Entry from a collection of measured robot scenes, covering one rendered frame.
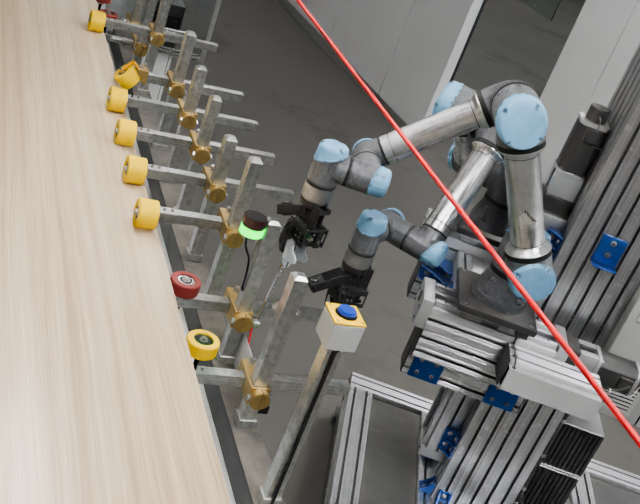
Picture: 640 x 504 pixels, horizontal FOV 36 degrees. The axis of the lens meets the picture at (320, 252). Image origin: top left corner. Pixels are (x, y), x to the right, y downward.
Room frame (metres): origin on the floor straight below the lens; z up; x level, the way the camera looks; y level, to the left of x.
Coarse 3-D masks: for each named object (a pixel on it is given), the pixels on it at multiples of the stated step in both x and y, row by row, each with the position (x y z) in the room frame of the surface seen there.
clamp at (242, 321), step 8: (232, 288) 2.24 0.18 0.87; (224, 296) 2.23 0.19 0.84; (232, 296) 2.20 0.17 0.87; (232, 304) 2.17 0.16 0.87; (232, 312) 2.15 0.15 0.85; (240, 312) 2.14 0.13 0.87; (248, 312) 2.15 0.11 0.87; (232, 320) 2.12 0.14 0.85; (240, 320) 2.12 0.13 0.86; (248, 320) 2.13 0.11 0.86; (240, 328) 2.12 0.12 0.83; (248, 328) 2.13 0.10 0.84
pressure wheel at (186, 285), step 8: (176, 272) 2.15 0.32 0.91; (184, 272) 2.16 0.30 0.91; (176, 280) 2.11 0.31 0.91; (184, 280) 2.13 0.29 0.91; (192, 280) 2.14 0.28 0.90; (176, 288) 2.10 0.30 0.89; (184, 288) 2.09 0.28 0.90; (192, 288) 2.10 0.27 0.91; (184, 296) 2.10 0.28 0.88; (192, 296) 2.11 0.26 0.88
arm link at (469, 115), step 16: (512, 80) 2.35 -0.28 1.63; (480, 96) 2.36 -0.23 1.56; (448, 112) 2.36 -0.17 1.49; (464, 112) 2.35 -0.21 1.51; (480, 112) 2.34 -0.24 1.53; (400, 128) 2.36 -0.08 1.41; (416, 128) 2.34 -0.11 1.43; (432, 128) 2.34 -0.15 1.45; (448, 128) 2.34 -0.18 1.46; (464, 128) 2.34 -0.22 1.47; (368, 144) 2.34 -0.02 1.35; (384, 144) 2.33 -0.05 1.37; (400, 144) 2.33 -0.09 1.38; (416, 144) 2.33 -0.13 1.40; (432, 144) 2.34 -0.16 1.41; (384, 160) 2.32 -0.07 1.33
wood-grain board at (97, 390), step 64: (0, 0) 3.59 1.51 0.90; (64, 0) 3.88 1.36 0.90; (0, 64) 3.00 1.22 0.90; (64, 64) 3.21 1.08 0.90; (0, 128) 2.56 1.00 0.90; (64, 128) 2.72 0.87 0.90; (0, 192) 2.21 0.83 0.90; (64, 192) 2.34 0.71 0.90; (128, 192) 2.48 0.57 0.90; (0, 256) 1.93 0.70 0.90; (64, 256) 2.03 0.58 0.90; (128, 256) 2.14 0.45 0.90; (0, 320) 1.70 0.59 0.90; (64, 320) 1.79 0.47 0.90; (128, 320) 1.88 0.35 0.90; (0, 384) 1.51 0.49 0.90; (64, 384) 1.58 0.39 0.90; (128, 384) 1.66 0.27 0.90; (192, 384) 1.74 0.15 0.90; (0, 448) 1.35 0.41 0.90; (64, 448) 1.41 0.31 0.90; (128, 448) 1.47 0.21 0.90; (192, 448) 1.54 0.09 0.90
